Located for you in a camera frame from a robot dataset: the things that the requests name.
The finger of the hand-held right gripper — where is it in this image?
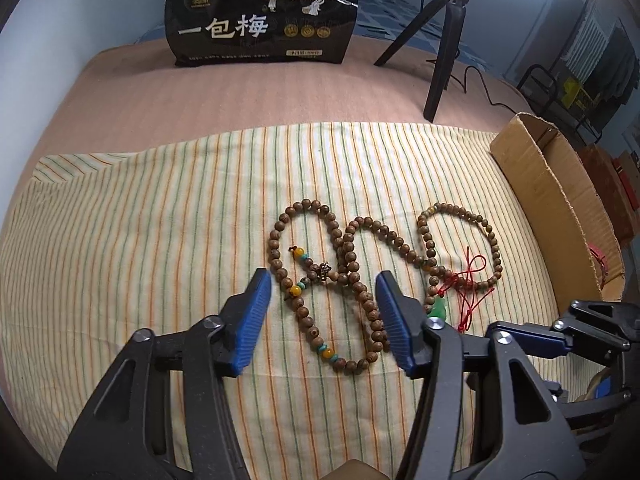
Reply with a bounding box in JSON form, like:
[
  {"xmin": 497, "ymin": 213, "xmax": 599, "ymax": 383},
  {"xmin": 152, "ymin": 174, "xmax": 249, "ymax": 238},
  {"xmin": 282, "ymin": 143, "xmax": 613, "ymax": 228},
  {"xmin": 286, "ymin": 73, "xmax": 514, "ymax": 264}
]
[
  {"xmin": 462, "ymin": 321, "xmax": 571, "ymax": 401},
  {"xmin": 551, "ymin": 299, "xmax": 632, "ymax": 353}
]

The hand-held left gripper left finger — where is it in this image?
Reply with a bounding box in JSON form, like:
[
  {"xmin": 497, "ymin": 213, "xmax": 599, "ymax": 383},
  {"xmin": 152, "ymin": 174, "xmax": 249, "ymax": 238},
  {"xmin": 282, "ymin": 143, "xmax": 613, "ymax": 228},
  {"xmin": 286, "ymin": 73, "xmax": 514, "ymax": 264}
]
[{"xmin": 57, "ymin": 267, "xmax": 273, "ymax": 480}]

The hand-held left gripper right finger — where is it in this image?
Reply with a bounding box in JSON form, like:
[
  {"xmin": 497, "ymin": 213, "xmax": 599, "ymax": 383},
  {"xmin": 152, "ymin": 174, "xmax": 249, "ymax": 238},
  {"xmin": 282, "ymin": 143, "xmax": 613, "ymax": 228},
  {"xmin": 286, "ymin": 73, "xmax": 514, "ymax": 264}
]
[{"xmin": 375, "ymin": 271, "xmax": 588, "ymax": 480}]

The green pendant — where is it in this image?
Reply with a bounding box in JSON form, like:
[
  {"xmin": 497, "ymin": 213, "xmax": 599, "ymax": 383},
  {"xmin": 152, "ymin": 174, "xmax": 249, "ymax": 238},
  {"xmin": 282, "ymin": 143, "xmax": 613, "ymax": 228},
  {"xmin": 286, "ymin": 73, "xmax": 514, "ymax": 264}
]
[{"xmin": 426, "ymin": 246, "xmax": 488, "ymax": 335}]

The red cord bracelet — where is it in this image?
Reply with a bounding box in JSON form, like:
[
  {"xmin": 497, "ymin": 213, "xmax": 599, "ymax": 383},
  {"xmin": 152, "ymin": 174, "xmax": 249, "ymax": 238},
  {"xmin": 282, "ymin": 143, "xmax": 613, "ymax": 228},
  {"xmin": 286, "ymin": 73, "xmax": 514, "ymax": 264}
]
[{"xmin": 587, "ymin": 244, "xmax": 610, "ymax": 277}]

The long wooden bead necklace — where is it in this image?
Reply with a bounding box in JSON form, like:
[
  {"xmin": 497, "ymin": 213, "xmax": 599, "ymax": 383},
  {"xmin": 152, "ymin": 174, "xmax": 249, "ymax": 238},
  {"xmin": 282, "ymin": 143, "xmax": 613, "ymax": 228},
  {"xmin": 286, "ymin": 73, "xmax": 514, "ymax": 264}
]
[{"xmin": 269, "ymin": 199, "xmax": 418, "ymax": 372}]

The short wooden bead necklace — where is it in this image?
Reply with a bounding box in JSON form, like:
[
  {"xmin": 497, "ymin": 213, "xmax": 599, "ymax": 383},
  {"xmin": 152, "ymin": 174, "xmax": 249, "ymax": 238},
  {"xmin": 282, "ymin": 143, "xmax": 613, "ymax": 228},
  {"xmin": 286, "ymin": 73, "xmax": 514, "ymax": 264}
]
[{"xmin": 417, "ymin": 202, "xmax": 504, "ymax": 311}]

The cardboard box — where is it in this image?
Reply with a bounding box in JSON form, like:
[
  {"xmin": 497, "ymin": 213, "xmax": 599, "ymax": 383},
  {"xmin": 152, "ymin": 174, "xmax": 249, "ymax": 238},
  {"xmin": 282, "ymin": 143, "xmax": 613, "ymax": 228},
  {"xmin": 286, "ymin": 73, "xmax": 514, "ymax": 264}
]
[{"xmin": 489, "ymin": 112, "xmax": 626, "ymax": 303}]

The yellow striped cloth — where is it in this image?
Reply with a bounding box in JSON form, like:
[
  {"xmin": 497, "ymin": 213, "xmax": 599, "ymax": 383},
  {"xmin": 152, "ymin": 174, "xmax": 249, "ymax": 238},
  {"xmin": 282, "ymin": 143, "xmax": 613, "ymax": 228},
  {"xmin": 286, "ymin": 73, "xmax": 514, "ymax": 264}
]
[{"xmin": 0, "ymin": 125, "xmax": 563, "ymax": 480}]

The yellow box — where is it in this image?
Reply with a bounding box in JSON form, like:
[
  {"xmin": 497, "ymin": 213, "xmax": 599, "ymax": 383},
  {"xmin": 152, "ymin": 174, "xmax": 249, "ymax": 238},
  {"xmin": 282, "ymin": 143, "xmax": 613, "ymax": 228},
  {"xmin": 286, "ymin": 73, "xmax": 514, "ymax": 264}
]
[{"xmin": 562, "ymin": 77, "xmax": 599, "ymax": 109}]

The brown blanket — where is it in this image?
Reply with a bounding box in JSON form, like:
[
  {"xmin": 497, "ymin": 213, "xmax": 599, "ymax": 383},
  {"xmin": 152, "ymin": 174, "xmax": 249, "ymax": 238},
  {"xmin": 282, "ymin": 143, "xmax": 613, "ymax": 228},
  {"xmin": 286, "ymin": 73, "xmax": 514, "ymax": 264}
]
[{"xmin": 37, "ymin": 35, "xmax": 531, "ymax": 181}]

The grey hanging garment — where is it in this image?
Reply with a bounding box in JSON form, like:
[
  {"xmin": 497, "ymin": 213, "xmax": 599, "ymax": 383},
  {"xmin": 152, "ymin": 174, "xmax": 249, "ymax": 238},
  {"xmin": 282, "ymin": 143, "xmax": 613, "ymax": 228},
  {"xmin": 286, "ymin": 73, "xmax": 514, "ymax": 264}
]
[{"xmin": 622, "ymin": 45, "xmax": 640, "ymax": 107}]

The dark green hanging garment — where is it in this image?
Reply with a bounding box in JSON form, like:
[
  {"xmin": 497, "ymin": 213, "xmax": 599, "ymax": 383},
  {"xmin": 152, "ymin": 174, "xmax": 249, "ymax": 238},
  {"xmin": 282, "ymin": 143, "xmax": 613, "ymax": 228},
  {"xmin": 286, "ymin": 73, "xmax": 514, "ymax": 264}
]
[{"xmin": 597, "ymin": 27, "xmax": 627, "ymax": 102}]

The black clothes rack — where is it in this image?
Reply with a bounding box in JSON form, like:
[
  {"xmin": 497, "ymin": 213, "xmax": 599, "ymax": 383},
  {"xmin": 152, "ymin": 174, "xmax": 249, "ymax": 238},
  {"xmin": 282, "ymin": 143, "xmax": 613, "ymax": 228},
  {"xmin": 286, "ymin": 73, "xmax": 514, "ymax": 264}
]
[{"xmin": 517, "ymin": 25, "xmax": 617, "ymax": 142}]

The black tripod stand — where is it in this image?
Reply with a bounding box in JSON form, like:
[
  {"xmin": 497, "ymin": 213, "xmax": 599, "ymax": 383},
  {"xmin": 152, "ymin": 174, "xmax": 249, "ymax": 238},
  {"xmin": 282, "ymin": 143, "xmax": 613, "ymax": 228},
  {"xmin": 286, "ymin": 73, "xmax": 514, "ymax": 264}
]
[{"xmin": 372, "ymin": 0, "xmax": 476, "ymax": 123}]

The white striped towel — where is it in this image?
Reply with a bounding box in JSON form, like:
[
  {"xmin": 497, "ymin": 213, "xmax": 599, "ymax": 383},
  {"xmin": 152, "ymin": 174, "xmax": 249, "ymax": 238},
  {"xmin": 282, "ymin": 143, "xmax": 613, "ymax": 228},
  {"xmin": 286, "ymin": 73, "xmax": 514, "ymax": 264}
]
[{"xmin": 582, "ymin": 12, "xmax": 616, "ymax": 61}]

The black snack bag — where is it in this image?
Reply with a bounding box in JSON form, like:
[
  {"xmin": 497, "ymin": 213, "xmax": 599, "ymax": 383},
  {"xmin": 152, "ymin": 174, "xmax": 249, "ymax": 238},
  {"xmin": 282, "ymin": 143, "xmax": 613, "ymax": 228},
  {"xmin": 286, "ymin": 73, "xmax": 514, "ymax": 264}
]
[{"xmin": 165, "ymin": 0, "xmax": 363, "ymax": 67}]

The blue patterned sheet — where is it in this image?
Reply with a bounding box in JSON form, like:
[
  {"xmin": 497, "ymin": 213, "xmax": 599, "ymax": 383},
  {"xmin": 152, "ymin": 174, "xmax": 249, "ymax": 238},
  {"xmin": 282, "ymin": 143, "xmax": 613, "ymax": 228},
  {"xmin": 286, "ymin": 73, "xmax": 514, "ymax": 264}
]
[{"xmin": 132, "ymin": 0, "xmax": 506, "ymax": 81}]

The black cable with switch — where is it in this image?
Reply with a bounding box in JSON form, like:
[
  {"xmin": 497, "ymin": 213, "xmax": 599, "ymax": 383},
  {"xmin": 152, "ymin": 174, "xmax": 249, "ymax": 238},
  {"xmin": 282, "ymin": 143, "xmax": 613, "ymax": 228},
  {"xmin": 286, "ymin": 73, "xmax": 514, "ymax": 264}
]
[{"xmin": 447, "ymin": 64, "xmax": 523, "ymax": 111}]

